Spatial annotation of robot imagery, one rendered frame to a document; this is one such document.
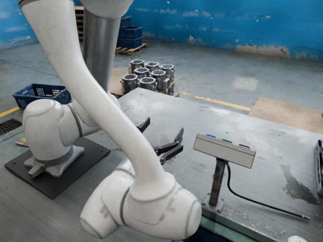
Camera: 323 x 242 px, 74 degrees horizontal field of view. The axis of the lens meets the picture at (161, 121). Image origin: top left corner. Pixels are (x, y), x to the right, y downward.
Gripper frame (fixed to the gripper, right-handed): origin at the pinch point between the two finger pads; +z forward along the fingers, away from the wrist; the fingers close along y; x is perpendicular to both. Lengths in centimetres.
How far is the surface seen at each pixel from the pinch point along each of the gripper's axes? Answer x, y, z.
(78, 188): -21.2, -24.5, -25.3
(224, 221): -5.3, 28.4, -22.2
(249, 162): 6.8, 30.0, -9.8
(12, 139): -119, -199, 30
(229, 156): 6.1, 24.6, -9.8
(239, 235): -5.8, 32.7, -23.8
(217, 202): -19.1, 25.6, -9.0
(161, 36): -163, -256, 536
